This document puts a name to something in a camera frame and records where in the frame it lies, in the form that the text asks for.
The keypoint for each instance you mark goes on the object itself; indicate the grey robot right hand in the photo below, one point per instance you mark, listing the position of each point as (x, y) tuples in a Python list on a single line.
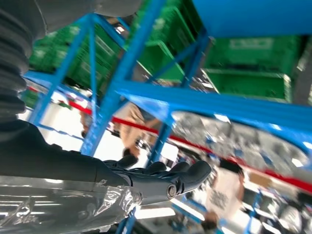
[(60, 161)]

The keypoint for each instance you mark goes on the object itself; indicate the blue metal shelf rack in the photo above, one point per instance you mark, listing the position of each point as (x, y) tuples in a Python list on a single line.
[(219, 103)]

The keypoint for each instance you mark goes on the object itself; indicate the person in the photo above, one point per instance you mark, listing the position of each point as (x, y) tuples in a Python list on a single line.
[(223, 193), (131, 129)]

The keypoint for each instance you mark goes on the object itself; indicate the red barrier belt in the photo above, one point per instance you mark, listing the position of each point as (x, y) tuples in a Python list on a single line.
[(136, 126)]

